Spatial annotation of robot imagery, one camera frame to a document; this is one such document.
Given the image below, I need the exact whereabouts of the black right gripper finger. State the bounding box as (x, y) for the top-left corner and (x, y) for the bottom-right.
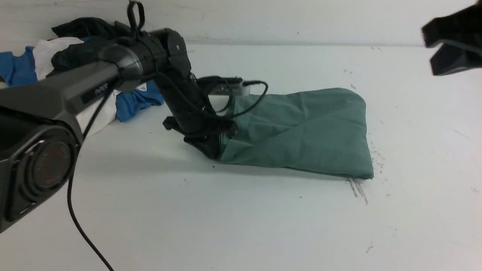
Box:
(421, 2), (482, 76)

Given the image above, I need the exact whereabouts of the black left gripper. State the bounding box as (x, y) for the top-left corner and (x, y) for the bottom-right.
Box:
(149, 29), (238, 161)

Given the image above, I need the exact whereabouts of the green long-sleeved shirt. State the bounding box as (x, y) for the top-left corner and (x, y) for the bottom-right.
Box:
(219, 88), (375, 180)

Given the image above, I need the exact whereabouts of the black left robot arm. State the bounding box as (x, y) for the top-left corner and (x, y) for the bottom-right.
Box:
(0, 29), (237, 232)

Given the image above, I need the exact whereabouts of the blue shirt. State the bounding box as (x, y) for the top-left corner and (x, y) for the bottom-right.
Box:
(0, 38), (164, 122)

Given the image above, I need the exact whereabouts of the black camera cable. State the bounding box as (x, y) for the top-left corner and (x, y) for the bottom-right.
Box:
(67, 0), (269, 271)

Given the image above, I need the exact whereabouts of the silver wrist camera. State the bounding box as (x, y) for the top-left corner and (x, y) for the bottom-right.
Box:
(196, 76), (251, 96)

